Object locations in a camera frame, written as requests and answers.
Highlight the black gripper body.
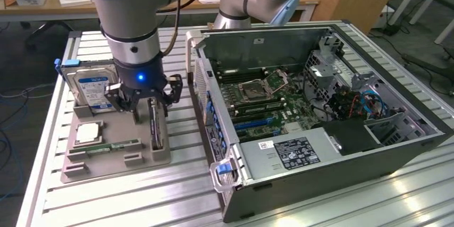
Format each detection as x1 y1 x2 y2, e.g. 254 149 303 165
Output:
114 56 167 97

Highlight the graphics card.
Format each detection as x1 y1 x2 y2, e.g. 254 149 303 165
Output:
147 97 167 150

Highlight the blue expansion slot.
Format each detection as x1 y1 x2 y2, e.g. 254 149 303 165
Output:
232 117 274 130

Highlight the hard disk with blue label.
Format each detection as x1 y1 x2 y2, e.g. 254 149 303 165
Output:
55 58 122 114

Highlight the silver CPU chip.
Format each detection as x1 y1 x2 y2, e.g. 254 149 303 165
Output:
75 123 104 144

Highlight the grey parts rack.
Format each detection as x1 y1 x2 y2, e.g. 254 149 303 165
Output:
60 96 172 184

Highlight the green RAM stick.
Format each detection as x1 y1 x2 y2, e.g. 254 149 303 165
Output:
72 138 142 154

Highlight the CPU socket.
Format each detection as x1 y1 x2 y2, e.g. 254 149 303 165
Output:
238 69 289 103

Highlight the installed RAM stick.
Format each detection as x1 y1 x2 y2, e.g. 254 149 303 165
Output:
232 101 286 113

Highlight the green motherboard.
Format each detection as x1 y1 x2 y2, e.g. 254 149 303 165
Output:
211 59 333 142

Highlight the grey power supply unit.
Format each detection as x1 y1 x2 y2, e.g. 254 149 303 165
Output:
239 127 345 180

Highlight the open black PC case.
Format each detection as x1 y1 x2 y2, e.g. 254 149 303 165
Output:
186 20 454 224

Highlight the metal disk bay cage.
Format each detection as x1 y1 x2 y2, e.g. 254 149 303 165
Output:
302 31 359 100

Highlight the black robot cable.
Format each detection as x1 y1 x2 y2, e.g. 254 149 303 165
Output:
155 0 206 57

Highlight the red wire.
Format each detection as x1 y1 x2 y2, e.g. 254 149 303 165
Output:
343 91 371 118

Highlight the blue wire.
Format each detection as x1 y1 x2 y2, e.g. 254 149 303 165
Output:
358 90 391 119

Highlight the white table leg frame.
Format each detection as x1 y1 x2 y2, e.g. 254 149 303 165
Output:
389 0 454 45

